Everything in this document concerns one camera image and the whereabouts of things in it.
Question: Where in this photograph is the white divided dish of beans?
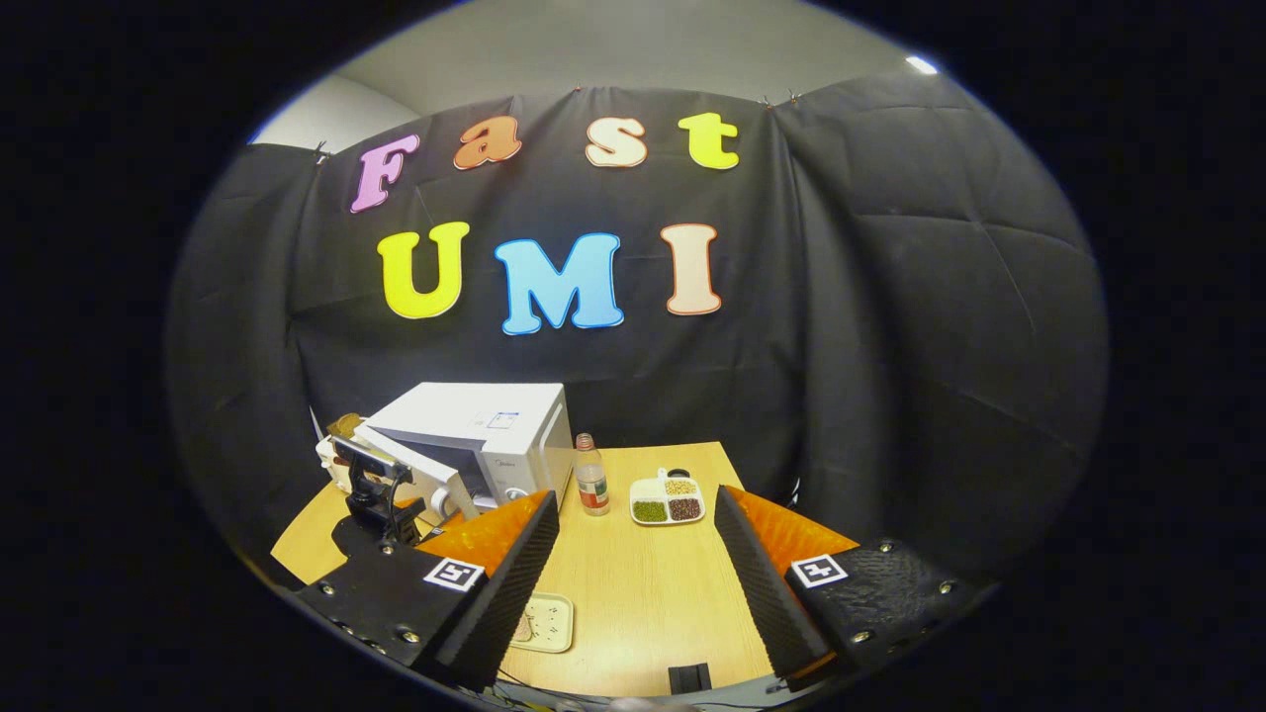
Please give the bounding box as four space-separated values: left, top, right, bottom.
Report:
629 468 707 526

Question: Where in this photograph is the black backdrop cloth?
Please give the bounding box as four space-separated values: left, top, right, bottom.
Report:
166 71 1109 584

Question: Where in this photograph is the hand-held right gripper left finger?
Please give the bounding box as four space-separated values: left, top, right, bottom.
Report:
292 489 562 693

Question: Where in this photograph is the clear bottle red label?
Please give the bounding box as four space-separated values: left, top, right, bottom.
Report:
575 432 611 517

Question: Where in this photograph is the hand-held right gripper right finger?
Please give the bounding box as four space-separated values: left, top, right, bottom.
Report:
712 485 993 693

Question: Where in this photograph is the cream perforated tray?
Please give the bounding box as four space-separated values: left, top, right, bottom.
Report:
507 591 576 655

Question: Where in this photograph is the white toaster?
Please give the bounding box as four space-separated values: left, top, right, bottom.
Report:
316 435 359 495

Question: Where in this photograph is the white microwave oven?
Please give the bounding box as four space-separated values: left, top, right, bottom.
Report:
351 382 576 522

